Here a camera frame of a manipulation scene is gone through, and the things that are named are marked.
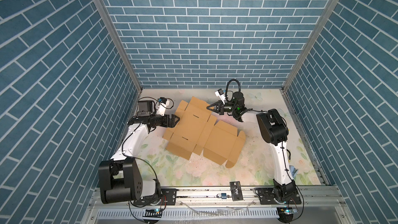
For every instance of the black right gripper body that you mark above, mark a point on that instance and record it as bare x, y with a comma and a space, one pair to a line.
230, 108

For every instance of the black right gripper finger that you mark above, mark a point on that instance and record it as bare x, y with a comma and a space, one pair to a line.
213, 109
217, 104

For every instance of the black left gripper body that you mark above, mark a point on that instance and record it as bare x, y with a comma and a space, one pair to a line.
160, 121

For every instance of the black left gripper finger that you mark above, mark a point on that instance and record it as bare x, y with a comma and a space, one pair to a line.
174, 118
173, 123

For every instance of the brown cardboard box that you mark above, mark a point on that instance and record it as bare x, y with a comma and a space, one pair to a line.
200, 132

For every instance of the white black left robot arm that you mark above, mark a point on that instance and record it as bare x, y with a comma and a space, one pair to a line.
120, 179

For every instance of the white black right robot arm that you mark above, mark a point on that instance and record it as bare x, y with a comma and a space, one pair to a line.
274, 131

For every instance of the black VIP card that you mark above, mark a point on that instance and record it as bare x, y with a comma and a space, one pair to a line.
236, 191

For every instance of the small padlock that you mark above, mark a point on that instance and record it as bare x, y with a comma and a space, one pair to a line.
222, 196

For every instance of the left controller board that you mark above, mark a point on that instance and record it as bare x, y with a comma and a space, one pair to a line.
153, 213

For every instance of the controller board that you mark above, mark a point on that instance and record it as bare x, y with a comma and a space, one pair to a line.
153, 213
286, 214

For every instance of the blue grey stapler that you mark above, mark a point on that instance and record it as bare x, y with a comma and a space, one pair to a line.
293, 171

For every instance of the right controller board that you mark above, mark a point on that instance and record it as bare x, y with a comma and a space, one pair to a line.
286, 214

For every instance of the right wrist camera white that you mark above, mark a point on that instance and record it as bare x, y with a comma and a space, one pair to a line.
221, 94

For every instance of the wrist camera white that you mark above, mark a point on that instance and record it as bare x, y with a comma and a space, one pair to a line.
164, 104
221, 94

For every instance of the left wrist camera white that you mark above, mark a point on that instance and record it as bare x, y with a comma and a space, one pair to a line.
164, 104

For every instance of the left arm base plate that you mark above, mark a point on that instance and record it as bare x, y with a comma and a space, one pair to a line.
166, 197

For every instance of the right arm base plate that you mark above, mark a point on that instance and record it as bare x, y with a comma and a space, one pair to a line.
267, 197

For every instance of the white slotted cable duct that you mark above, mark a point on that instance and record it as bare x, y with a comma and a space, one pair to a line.
175, 214

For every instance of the aluminium front rail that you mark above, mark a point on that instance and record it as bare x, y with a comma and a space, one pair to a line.
253, 196

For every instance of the aluminium corner post left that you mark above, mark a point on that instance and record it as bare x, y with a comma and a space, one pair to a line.
101, 8

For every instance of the aluminium corner post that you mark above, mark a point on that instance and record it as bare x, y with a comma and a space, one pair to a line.
324, 17
101, 8

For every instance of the aluminium corner post right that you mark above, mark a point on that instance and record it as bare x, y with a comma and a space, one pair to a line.
324, 17

